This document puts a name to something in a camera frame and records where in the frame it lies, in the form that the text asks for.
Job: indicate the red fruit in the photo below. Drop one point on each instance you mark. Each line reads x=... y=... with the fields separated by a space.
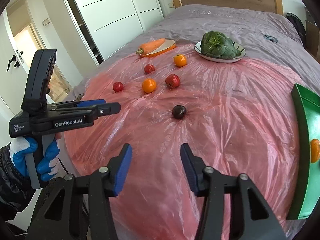
x=172 y=81
x=149 y=68
x=118 y=86

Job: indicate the wooden bedside drawer cabinet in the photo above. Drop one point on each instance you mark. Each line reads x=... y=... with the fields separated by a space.
x=312 y=36

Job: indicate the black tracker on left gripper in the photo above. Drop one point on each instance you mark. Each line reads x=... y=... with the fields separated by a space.
x=40 y=73

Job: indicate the green bok choy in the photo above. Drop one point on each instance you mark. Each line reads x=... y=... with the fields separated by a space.
x=213 y=39

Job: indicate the orange oval dish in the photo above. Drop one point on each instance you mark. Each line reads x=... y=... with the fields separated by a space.
x=165 y=47

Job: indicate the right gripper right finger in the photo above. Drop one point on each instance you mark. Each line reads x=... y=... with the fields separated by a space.
x=251 y=216

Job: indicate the white wardrobe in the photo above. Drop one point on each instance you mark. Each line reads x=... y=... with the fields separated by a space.
x=106 y=26

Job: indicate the white plate with dark rim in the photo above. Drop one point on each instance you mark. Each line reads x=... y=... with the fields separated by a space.
x=229 y=52

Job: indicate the green rectangular tray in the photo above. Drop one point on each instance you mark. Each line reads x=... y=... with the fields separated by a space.
x=306 y=194

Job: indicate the pink plastic sheet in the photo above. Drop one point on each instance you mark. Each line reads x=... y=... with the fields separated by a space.
x=240 y=119

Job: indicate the red fruit far left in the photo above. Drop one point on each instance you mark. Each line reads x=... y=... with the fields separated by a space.
x=149 y=68

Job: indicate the red fruit centre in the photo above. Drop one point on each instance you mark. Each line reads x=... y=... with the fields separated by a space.
x=172 y=81

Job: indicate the dark purple plum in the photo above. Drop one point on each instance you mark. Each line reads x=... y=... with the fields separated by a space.
x=179 y=111

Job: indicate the red fruit left front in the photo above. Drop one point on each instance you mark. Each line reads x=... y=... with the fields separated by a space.
x=118 y=86

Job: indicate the left hand blue white glove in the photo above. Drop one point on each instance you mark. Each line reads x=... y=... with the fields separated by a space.
x=32 y=157

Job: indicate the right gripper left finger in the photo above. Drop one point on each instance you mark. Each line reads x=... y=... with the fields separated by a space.
x=70 y=207

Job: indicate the purple bed sheet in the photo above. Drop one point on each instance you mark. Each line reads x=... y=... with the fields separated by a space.
x=264 y=35

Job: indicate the smooth orange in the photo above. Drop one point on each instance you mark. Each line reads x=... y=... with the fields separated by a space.
x=149 y=85
x=180 y=60

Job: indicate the left forearm black sleeve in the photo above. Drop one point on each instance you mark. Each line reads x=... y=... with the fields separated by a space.
x=16 y=190

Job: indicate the white door with handle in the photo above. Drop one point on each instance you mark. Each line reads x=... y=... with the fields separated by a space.
x=13 y=78

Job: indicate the black backpack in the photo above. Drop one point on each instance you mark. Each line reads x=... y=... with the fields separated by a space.
x=298 y=25

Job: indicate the carrot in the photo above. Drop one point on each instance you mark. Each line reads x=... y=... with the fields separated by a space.
x=149 y=47

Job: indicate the large textured mandarin orange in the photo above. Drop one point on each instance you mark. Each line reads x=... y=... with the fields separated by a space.
x=315 y=150

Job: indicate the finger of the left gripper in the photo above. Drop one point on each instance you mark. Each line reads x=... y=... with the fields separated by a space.
x=104 y=109
x=74 y=103

